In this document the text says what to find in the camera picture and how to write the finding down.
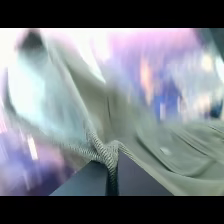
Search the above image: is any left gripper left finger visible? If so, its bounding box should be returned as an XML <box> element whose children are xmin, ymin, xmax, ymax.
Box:
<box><xmin>49</xmin><ymin>160</ymin><xmax>109</xmax><ymax>197</ymax></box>

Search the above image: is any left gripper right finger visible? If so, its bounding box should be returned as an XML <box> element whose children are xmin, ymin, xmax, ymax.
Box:
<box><xmin>117</xmin><ymin>150</ymin><xmax>174</xmax><ymax>197</ymax></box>

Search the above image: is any pale grey-green garment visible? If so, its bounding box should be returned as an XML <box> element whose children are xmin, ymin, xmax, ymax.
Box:
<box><xmin>6</xmin><ymin>29</ymin><xmax>224</xmax><ymax>197</ymax></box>

